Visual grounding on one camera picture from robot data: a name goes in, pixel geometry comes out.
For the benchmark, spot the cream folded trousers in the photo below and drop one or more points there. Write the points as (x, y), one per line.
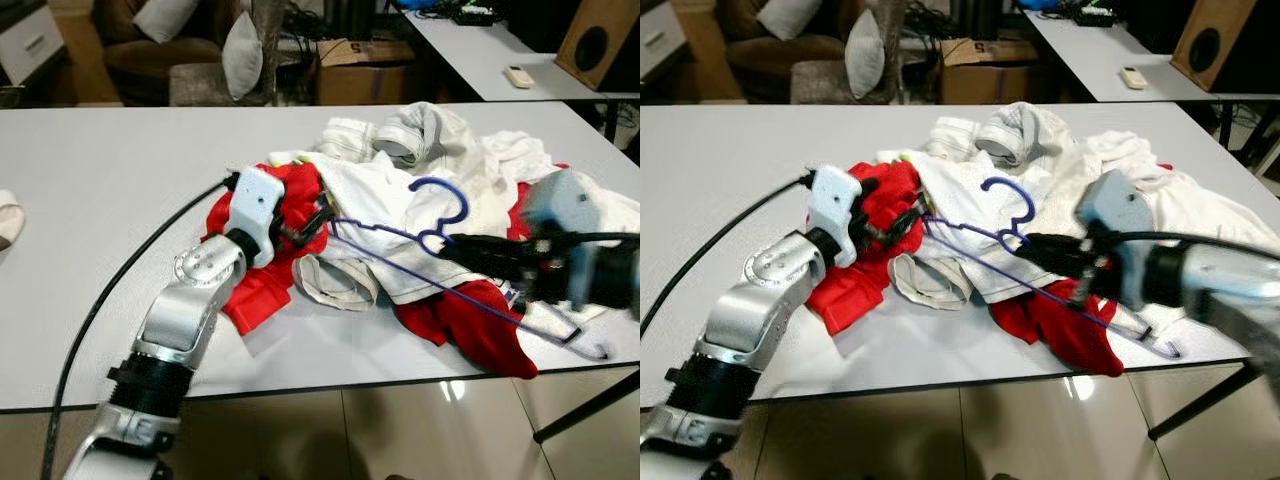
(420, 130)
(1030, 125)

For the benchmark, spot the tan wooden cabinet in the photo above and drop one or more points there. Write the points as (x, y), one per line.
(705, 60)
(85, 60)

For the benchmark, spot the cream stitched shorts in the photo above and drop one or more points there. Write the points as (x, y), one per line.
(930, 280)
(335, 285)

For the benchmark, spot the white drawer unit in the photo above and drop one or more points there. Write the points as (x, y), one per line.
(660, 35)
(30, 45)

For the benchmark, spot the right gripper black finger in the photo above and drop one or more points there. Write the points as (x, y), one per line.
(490, 268)
(1055, 245)
(1058, 267)
(485, 246)

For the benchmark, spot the white T-shirt with peach print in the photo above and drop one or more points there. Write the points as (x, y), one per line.
(390, 200)
(960, 200)

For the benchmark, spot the black metal table frame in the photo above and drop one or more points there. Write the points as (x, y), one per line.
(1205, 402)
(585, 408)

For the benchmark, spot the grey patterned armchair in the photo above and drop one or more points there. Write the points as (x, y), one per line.
(200, 85)
(820, 85)

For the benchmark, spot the small white cloth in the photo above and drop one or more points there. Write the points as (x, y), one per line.
(10, 220)

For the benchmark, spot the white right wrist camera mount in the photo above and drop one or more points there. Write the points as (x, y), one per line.
(1112, 205)
(560, 205)

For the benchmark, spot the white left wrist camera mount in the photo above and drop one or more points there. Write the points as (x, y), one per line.
(258, 205)
(835, 205)

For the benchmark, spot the brown armchair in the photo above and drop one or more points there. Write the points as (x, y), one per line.
(150, 60)
(775, 60)

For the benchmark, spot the purple plastic hanger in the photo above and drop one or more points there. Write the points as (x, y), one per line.
(464, 203)
(1030, 200)

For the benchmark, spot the red garment with white label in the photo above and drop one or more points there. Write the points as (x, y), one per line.
(1060, 335)
(470, 330)

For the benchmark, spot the brown cardboard box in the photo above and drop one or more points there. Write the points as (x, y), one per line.
(990, 80)
(365, 80)

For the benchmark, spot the white remote control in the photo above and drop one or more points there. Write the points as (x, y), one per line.
(1134, 76)
(519, 76)

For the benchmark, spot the wooden loudspeaker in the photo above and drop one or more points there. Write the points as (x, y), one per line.
(600, 45)
(1215, 45)

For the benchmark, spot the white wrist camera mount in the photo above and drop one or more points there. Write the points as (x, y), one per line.
(835, 205)
(1112, 205)
(258, 205)
(560, 205)

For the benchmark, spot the black power strip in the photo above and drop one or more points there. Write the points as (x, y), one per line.
(472, 17)
(1098, 17)

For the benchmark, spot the white cushion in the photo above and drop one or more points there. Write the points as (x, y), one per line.
(165, 18)
(865, 55)
(788, 16)
(243, 55)

